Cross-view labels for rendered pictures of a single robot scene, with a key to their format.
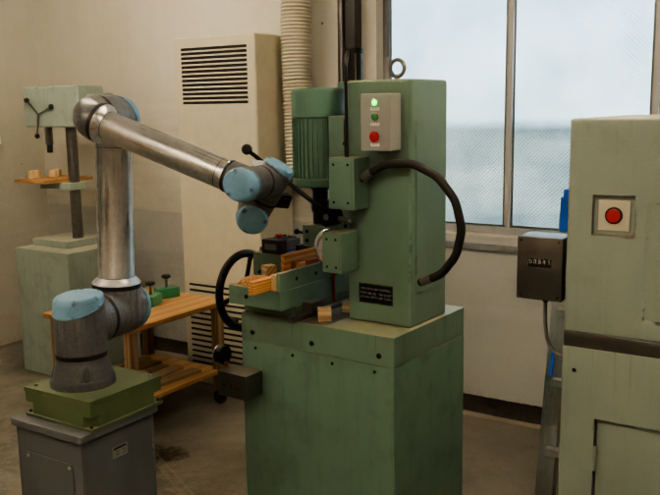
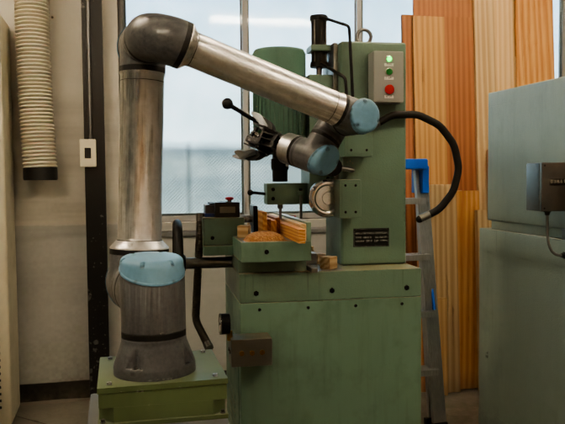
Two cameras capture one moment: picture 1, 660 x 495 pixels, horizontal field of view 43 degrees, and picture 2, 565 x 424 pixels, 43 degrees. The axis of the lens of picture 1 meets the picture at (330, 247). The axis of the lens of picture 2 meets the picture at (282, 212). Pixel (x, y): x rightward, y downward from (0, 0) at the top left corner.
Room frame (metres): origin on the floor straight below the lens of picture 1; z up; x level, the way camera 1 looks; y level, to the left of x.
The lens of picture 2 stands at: (1.03, 1.72, 1.10)
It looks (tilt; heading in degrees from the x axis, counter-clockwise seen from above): 3 degrees down; 314
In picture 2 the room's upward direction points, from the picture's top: straight up
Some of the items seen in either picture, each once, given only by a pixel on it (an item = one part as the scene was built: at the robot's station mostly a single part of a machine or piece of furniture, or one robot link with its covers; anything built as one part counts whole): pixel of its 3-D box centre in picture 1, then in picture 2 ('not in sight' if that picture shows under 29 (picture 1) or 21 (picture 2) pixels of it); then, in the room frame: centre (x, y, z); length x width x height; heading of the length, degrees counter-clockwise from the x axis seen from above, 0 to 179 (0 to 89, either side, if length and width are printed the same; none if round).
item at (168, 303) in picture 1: (139, 348); not in sight; (3.85, 0.92, 0.32); 0.66 x 0.57 x 0.64; 146
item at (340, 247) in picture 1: (340, 250); (346, 198); (2.45, -0.03, 1.02); 0.09 x 0.07 x 0.12; 144
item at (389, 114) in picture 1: (380, 122); (386, 77); (2.38, -0.15, 1.40); 0.10 x 0.06 x 0.16; 54
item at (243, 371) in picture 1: (239, 382); (250, 349); (2.55, 0.30, 0.58); 0.12 x 0.08 x 0.08; 54
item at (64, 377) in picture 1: (82, 366); (154, 349); (2.40, 0.75, 0.69); 0.19 x 0.19 x 0.10
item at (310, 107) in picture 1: (319, 137); (279, 98); (2.68, 0.03, 1.35); 0.18 x 0.18 x 0.31
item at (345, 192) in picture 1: (348, 183); (355, 133); (2.43, -0.06, 1.23); 0.09 x 0.08 x 0.15; 54
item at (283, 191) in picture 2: (325, 238); (286, 195); (2.67, 0.01, 1.03); 0.14 x 0.07 x 0.09; 54
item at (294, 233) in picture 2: (313, 271); (282, 228); (2.65, 0.05, 0.92); 0.62 x 0.02 x 0.04; 144
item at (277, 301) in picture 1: (301, 279); (247, 242); (2.77, 0.10, 0.87); 0.61 x 0.30 x 0.06; 144
